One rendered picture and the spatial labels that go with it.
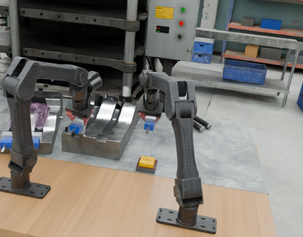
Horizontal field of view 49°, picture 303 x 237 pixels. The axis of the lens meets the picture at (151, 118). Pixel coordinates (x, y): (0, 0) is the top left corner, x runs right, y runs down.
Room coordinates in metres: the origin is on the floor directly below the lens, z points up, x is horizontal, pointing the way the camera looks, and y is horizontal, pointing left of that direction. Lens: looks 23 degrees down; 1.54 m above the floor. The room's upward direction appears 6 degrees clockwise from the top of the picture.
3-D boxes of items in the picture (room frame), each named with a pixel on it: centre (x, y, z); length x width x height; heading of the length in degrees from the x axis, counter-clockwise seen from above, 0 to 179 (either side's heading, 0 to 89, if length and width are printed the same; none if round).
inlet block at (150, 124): (1.35, 0.01, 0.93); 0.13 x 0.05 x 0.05; 174
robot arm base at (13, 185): (1.00, 0.44, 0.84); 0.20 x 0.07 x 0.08; 81
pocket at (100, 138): (1.29, 0.20, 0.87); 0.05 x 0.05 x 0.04; 83
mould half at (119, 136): (1.52, 0.22, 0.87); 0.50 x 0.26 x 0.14; 173
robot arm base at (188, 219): (0.91, -0.15, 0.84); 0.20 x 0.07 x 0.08; 81
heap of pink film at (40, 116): (1.48, 0.58, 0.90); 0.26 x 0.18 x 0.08; 11
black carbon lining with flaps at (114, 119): (1.51, 0.23, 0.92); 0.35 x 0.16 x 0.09; 173
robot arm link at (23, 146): (1.01, 0.43, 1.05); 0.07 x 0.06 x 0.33; 57
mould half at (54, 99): (1.48, 0.59, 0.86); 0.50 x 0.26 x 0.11; 11
